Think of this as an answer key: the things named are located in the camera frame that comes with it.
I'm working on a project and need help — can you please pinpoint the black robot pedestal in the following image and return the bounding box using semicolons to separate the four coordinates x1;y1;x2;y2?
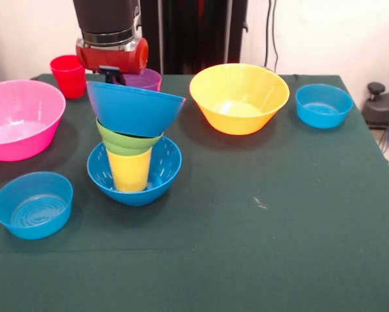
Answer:
136;0;249;75

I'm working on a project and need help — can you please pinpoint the dark grey clamp device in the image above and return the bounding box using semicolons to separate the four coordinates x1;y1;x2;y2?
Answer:
362;82;389;131

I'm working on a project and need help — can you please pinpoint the large orange plastic bowl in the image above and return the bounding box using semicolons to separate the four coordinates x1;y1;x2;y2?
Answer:
189;63;291;136

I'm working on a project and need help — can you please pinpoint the blue plastic bowl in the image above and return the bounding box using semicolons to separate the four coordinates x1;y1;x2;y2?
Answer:
86;136;183;207
85;81;187;138

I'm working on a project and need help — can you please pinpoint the red plastic cup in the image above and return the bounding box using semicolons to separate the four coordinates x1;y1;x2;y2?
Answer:
49;55;86;99

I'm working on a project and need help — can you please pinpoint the large pink plastic bowl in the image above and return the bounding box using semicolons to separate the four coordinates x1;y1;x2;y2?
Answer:
0;79;67;163

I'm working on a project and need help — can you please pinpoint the black wall cable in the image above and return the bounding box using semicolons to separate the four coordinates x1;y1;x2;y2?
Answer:
264;0;279;72

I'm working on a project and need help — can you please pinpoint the green plastic bowl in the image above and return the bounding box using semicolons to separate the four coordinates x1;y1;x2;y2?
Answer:
95;118;164;157

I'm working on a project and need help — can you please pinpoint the yellow plastic cup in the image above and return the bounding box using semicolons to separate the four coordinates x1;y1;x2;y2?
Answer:
106;146;153;193

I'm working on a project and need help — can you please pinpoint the translucent blue shallow bowl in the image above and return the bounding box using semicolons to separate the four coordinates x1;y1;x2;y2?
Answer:
0;171;74;241
295;83;354;129

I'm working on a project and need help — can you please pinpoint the purple plastic cup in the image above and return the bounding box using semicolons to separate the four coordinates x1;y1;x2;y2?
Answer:
122;68;163;92

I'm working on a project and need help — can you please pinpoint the dark green table cloth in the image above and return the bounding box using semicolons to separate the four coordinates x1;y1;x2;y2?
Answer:
0;73;389;312

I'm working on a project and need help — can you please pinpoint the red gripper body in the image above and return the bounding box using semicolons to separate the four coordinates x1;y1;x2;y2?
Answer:
75;37;149;76

